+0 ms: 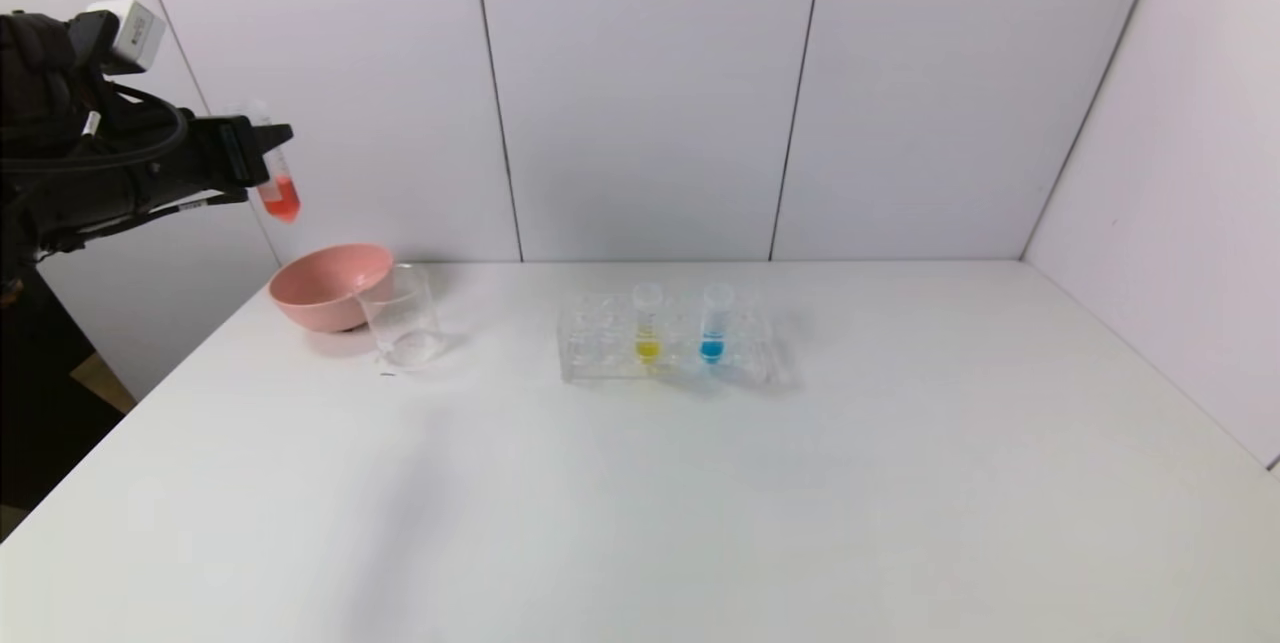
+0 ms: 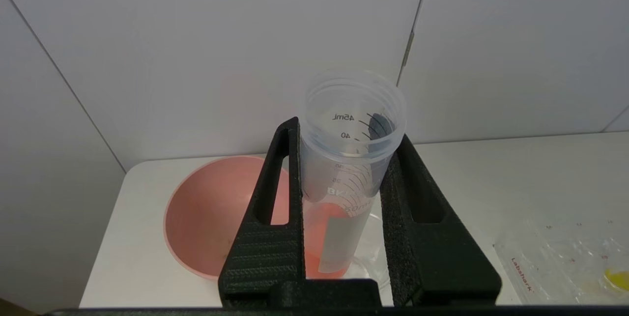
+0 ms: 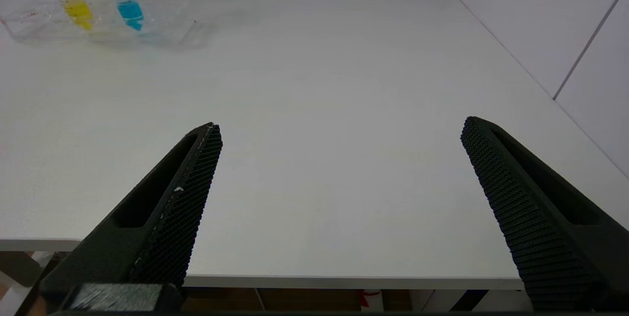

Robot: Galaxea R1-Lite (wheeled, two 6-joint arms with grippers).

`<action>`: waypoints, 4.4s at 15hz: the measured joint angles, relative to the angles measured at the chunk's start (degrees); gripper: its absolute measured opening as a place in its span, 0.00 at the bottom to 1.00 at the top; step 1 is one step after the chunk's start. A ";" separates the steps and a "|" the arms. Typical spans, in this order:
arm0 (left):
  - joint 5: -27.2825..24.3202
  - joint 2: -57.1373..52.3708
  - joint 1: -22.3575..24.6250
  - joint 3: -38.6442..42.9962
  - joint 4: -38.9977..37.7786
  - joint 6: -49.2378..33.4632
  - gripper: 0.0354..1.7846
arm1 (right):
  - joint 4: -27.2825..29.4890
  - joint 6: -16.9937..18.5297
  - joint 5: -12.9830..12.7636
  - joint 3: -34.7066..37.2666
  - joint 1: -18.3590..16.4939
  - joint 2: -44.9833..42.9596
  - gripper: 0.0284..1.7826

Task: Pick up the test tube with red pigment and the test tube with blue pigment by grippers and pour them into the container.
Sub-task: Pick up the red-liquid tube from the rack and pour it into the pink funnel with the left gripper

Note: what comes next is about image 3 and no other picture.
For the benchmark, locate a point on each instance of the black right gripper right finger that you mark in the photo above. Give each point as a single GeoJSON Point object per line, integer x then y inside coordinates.
{"type": "Point", "coordinates": [550, 237]}

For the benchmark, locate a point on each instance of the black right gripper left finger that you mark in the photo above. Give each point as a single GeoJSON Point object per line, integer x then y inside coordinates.
{"type": "Point", "coordinates": [162, 237]}

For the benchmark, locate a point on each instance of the clear acrylic test tube rack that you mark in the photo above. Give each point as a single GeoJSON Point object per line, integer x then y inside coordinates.
{"type": "Point", "coordinates": [162, 11]}

